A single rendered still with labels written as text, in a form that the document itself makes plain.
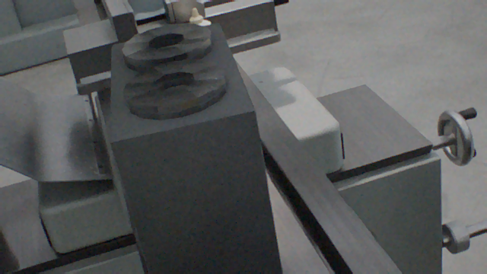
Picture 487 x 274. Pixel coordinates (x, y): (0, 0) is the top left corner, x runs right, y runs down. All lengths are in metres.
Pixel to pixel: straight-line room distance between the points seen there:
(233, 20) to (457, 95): 1.95
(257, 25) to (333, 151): 0.24
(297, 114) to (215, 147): 0.60
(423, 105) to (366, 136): 1.68
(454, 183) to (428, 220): 1.16
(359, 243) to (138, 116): 0.26
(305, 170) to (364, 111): 0.54
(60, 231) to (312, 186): 0.45
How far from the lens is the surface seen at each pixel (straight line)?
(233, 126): 0.56
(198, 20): 1.05
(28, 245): 1.18
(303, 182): 0.79
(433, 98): 2.98
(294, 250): 0.70
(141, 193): 0.58
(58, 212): 1.07
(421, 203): 1.26
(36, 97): 1.29
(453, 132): 1.42
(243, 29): 1.15
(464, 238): 1.34
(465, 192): 2.40
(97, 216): 1.08
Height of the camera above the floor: 1.40
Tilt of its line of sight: 30 degrees down
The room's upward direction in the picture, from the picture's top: 10 degrees counter-clockwise
